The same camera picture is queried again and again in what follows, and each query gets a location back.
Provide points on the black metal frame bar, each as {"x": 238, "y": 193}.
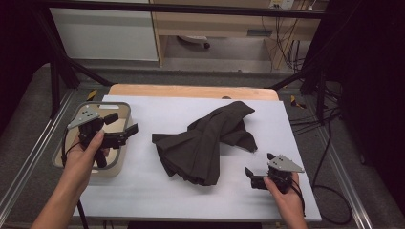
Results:
{"x": 178, "y": 8}

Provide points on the white power strip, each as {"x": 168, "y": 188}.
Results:
{"x": 281, "y": 4}

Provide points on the light wooden desk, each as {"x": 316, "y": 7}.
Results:
{"x": 216, "y": 25}

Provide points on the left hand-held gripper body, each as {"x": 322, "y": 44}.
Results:
{"x": 86, "y": 118}

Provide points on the person's left hand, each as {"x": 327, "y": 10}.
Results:
{"x": 78, "y": 162}

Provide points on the clear plastic tray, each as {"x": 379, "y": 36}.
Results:
{"x": 119, "y": 159}

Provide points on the white cabinet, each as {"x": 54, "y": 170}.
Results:
{"x": 105, "y": 35}

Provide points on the white table board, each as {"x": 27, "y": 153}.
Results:
{"x": 159, "y": 197}

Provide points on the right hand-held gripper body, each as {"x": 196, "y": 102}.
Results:
{"x": 281, "y": 168}

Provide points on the white chair base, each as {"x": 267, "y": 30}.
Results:
{"x": 194, "y": 39}

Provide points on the green desk socket panel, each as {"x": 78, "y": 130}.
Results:
{"x": 259, "y": 32}

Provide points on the dark cloth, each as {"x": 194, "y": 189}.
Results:
{"x": 203, "y": 146}

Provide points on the person's right hand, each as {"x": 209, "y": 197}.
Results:
{"x": 286, "y": 197}

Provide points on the black curtain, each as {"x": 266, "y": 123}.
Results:
{"x": 19, "y": 47}
{"x": 372, "y": 79}

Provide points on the yellow black tape piece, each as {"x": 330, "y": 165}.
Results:
{"x": 91, "y": 95}
{"x": 297, "y": 102}

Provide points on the aluminium floor rail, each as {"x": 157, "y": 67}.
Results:
{"x": 345, "y": 181}
{"x": 35, "y": 149}

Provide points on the black metal stand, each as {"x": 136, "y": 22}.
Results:
{"x": 59, "y": 70}
{"x": 313, "y": 82}

